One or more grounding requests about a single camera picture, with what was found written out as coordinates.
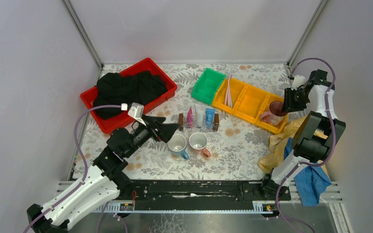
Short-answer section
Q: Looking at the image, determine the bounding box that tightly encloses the yellow cloth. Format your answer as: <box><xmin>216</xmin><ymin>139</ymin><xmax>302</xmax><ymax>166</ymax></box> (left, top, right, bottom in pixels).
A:
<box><xmin>258</xmin><ymin>116</ymin><xmax>329</xmax><ymax>176</ymax></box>

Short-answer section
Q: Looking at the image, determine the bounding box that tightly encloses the pink patterned cup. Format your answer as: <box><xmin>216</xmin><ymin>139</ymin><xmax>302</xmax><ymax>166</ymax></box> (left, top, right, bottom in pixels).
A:
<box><xmin>189</xmin><ymin>132</ymin><xmax>211</xmax><ymax>158</ymax></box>

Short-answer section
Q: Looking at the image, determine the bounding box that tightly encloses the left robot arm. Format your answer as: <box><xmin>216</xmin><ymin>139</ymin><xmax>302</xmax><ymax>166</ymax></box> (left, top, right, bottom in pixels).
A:
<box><xmin>25</xmin><ymin>115</ymin><xmax>179</xmax><ymax>233</ymax></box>

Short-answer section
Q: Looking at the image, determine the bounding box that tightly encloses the blue toothpaste tube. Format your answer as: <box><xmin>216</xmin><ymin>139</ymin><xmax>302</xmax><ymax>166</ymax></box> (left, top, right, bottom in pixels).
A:
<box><xmin>205</xmin><ymin>108</ymin><xmax>216</xmax><ymax>128</ymax></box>

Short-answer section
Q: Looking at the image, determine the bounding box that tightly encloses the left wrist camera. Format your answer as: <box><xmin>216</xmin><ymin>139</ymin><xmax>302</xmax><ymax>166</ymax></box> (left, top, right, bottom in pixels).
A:
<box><xmin>120</xmin><ymin>102</ymin><xmax>147</xmax><ymax>126</ymax></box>

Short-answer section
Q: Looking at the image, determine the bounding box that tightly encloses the white ceramic cup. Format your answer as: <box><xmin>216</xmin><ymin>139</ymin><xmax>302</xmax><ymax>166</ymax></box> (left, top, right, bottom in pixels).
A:
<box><xmin>167</xmin><ymin>134</ymin><xmax>190</xmax><ymax>160</ymax></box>

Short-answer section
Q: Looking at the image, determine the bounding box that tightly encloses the pink toothpaste tube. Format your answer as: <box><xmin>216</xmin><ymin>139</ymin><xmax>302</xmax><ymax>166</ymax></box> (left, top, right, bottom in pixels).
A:
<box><xmin>186</xmin><ymin>107</ymin><xmax>194</xmax><ymax>128</ymax></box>

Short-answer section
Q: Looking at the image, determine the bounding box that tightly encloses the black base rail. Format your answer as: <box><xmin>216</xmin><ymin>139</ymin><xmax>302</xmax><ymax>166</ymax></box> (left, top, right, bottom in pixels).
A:
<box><xmin>110</xmin><ymin>180</ymin><xmax>291</xmax><ymax>213</ymax></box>

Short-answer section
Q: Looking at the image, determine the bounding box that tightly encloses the black cloth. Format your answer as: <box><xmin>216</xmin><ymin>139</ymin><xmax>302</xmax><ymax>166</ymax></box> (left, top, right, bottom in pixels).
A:
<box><xmin>93</xmin><ymin>70</ymin><xmax>168</xmax><ymax>107</ymax></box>

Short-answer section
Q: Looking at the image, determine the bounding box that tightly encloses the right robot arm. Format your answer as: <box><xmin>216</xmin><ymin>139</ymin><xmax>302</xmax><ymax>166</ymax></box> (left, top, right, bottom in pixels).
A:
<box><xmin>259</xmin><ymin>69</ymin><xmax>346</xmax><ymax>200</ymax></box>

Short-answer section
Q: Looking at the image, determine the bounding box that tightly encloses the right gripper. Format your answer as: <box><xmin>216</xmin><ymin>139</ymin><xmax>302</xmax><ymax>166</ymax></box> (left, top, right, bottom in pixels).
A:
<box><xmin>280</xmin><ymin>87</ymin><xmax>309</xmax><ymax>113</ymax></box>

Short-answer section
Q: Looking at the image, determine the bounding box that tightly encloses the pink toothbrush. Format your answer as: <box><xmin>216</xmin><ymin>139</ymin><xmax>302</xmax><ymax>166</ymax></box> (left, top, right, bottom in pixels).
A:
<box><xmin>224</xmin><ymin>74</ymin><xmax>233</xmax><ymax>108</ymax></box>

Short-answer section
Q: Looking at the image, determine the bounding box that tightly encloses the white toothpaste tube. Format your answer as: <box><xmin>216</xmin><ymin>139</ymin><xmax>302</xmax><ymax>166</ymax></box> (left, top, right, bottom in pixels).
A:
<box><xmin>194</xmin><ymin>103</ymin><xmax>205</xmax><ymax>128</ymax></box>

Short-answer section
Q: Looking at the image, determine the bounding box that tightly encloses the red plastic bin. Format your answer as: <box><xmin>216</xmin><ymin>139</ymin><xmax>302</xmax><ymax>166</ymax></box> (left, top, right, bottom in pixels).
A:
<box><xmin>80</xmin><ymin>58</ymin><xmax>177</xmax><ymax>133</ymax></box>

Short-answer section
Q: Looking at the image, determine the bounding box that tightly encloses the orange bin with toothpastes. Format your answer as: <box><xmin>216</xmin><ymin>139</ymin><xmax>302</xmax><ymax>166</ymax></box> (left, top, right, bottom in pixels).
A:
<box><xmin>233</xmin><ymin>84</ymin><xmax>268</xmax><ymax>124</ymax></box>

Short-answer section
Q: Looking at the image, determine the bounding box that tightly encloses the clear acrylic toiletry tray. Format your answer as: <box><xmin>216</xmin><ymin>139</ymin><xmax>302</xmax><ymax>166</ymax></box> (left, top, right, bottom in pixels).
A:
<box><xmin>178</xmin><ymin>113</ymin><xmax>220</xmax><ymax>133</ymax></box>

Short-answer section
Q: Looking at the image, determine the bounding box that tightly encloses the blue cloth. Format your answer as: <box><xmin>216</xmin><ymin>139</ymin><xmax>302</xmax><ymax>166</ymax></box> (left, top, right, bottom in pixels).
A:
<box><xmin>283</xmin><ymin>137</ymin><xmax>333</xmax><ymax>207</ymax></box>

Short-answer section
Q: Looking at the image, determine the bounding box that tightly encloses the pink glossy mug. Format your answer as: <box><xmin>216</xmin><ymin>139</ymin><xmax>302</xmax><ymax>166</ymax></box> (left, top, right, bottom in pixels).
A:
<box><xmin>260</xmin><ymin>101</ymin><xmax>288</xmax><ymax>126</ymax></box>

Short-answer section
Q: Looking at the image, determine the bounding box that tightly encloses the green plastic bin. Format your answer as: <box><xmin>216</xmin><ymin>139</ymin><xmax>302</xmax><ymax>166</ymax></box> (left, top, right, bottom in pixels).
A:
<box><xmin>191</xmin><ymin>68</ymin><xmax>226</xmax><ymax>105</ymax></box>

